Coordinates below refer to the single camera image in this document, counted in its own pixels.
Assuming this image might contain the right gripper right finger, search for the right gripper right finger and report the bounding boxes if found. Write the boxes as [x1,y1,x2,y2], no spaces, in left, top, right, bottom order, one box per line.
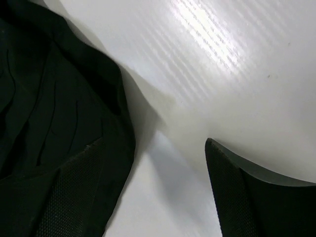
[205,138,316,237]

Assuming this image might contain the black skirt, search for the black skirt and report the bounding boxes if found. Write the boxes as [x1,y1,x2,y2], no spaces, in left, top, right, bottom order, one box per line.
[0,0,135,237]

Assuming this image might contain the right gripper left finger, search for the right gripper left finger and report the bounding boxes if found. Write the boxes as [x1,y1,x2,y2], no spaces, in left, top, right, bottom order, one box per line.
[0,138,105,237]

